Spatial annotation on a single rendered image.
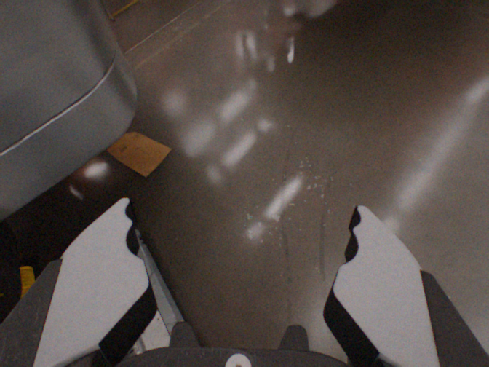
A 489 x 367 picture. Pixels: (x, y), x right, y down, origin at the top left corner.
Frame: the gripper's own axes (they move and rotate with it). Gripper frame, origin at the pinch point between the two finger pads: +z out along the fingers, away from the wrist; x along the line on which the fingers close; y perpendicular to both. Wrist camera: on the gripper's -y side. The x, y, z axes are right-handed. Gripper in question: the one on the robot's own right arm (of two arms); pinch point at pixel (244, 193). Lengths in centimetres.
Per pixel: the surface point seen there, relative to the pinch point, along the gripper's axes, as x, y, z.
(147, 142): -85, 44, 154
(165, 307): -38, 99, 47
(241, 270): 0, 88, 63
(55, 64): -44, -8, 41
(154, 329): -42, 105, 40
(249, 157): 3, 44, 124
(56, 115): -49, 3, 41
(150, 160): -76, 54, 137
